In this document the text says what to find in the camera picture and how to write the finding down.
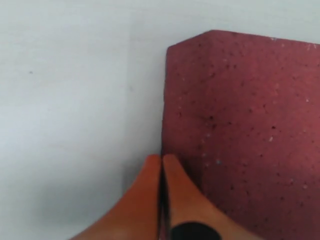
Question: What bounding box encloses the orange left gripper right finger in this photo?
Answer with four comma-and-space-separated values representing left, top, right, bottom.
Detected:
163, 154, 262, 240

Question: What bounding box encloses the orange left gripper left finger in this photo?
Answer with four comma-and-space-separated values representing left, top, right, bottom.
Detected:
72, 154, 162, 240

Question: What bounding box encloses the red brick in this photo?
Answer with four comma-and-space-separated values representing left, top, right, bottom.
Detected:
162, 30, 320, 240

